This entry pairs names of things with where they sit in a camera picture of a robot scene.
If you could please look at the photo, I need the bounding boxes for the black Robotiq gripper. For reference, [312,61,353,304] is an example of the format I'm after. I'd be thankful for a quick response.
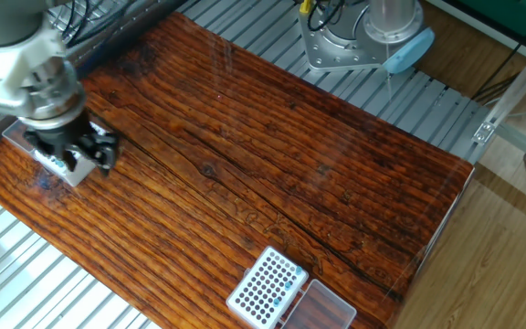
[24,113,121,177]

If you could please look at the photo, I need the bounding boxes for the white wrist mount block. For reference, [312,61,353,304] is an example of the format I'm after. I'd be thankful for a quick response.
[0,27,70,120]

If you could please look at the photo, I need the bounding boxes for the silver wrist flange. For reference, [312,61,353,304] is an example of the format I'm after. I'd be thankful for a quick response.
[18,61,87,132]

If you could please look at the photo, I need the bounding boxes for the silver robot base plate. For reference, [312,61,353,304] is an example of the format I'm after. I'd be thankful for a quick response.
[298,2,413,72]

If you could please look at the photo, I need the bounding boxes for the clear plastic rack lid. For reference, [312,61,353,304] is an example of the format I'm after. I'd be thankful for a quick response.
[280,278,358,329]
[1,119,40,154]

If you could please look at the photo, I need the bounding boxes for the thin black floor cable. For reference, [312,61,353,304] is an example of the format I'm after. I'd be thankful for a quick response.
[471,40,524,104]

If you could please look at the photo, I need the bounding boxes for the white pipette tip rack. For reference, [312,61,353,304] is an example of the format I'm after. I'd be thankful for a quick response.
[32,148,98,188]
[225,245,310,329]

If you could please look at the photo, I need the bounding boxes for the aluminium frame post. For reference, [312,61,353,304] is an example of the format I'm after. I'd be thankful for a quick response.
[470,29,526,147]

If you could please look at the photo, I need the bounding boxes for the black base cable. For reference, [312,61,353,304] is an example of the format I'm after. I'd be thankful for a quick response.
[306,0,351,32]

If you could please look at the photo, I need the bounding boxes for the white cable tie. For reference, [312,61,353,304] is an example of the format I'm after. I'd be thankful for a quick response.
[384,43,395,100]

